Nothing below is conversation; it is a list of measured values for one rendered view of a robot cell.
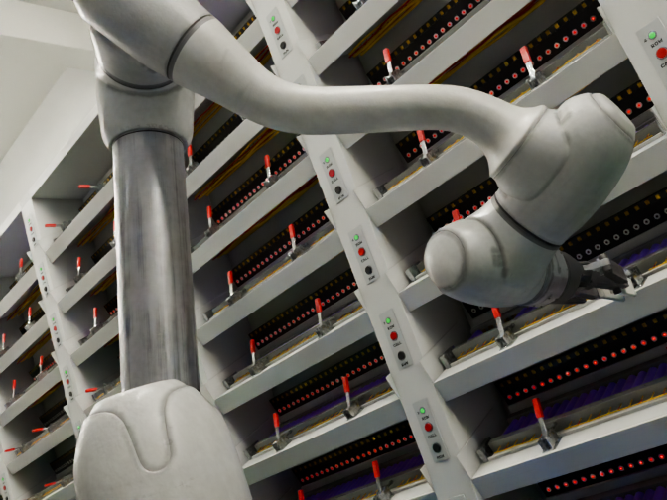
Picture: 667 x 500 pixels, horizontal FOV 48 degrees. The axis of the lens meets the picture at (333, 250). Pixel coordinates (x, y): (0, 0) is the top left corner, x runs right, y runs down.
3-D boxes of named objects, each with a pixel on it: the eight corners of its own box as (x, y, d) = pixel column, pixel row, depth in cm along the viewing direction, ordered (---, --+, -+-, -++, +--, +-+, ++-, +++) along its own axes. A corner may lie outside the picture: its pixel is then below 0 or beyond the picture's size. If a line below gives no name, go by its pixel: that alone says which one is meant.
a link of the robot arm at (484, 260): (516, 327, 98) (583, 253, 93) (439, 320, 88) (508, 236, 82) (470, 271, 105) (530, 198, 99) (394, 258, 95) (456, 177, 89)
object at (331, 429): (411, 416, 155) (374, 360, 155) (245, 487, 193) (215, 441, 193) (453, 370, 170) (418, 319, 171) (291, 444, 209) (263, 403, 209)
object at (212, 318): (347, 247, 166) (313, 194, 166) (202, 345, 204) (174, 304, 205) (392, 218, 182) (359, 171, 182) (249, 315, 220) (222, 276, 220)
